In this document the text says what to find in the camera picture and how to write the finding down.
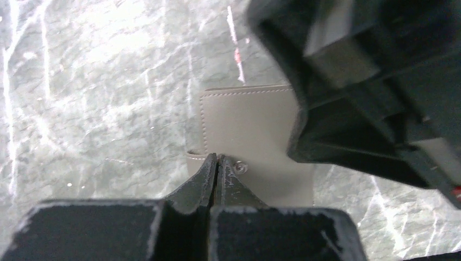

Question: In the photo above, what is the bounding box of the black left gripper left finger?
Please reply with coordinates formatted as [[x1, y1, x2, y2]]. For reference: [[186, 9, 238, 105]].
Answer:
[[2, 153, 217, 260]]

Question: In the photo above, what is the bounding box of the grey leather card holder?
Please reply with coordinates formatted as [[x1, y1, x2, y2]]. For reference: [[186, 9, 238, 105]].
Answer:
[[186, 85, 314, 207]]

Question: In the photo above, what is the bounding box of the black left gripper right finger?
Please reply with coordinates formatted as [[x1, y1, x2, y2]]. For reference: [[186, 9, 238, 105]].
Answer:
[[209, 156, 367, 260]]

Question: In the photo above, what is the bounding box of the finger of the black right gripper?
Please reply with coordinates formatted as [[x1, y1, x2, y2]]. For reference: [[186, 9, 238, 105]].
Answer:
[[288, 101, 429, 188]]

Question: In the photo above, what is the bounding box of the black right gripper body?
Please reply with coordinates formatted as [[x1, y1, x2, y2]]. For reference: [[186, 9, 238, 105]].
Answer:
[[246, 1, 460, 208]]

